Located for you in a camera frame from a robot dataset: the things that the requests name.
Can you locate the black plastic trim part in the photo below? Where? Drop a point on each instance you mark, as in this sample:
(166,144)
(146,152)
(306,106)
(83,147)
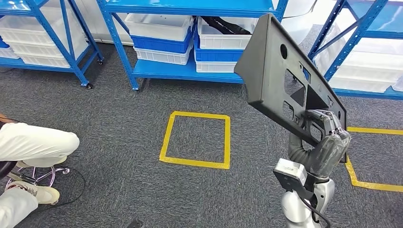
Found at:
(226,26)

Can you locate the person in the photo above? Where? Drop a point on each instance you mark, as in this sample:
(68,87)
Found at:
(31,141)

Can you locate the chrome base stool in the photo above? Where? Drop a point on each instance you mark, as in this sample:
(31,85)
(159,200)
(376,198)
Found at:
(41,176)

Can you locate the blue steel shelf rack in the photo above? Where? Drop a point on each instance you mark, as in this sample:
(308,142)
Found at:
(47,68)
(189,70)
(362,93)

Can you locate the black plastic plate bracket part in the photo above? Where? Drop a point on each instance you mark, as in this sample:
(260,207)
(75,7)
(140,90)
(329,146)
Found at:
(267,72)

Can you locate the yellow floor tape square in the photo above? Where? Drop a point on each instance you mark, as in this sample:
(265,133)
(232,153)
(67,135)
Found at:
(195,162)
(377,186)

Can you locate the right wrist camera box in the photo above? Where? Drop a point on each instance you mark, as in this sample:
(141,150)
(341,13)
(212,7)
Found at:
(289,171)

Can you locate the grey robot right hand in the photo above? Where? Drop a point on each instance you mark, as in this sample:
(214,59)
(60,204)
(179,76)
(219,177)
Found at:
(332,154)

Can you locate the white car with red stripe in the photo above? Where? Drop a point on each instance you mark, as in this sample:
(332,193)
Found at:
(296,8)

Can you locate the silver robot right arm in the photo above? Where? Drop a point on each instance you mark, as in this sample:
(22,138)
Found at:
(294,210)

